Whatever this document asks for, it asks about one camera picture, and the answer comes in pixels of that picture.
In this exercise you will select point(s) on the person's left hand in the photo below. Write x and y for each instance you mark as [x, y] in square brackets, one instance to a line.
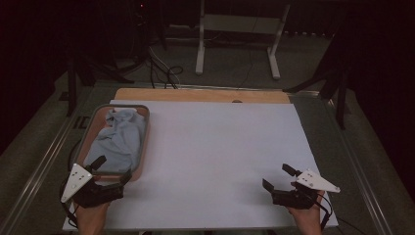
[91, 220]

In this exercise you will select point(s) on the pink basin with grey rim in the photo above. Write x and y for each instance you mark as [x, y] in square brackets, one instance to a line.
[94, 130]

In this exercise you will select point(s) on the person's right hand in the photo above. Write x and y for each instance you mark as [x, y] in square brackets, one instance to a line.
[308, 220]

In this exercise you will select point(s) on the white metal stand frame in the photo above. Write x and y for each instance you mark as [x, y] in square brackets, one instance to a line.
[241, 24]

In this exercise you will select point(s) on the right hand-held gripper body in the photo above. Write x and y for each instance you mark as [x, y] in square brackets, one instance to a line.
[298, 197]

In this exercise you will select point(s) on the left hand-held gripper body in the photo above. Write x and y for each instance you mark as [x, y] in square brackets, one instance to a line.
[98, 195]

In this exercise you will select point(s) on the white table sheet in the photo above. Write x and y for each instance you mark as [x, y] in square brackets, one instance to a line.
[212, 163]

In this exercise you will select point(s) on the light blue tank top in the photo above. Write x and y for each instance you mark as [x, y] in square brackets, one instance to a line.
[119, 143]

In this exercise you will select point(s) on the metal floor rail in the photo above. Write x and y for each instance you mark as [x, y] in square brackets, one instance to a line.
[38, 173]
[360, 173]

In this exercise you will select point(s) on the dark metal stand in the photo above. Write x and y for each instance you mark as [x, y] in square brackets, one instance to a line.
[71, 94]
[341, 104]

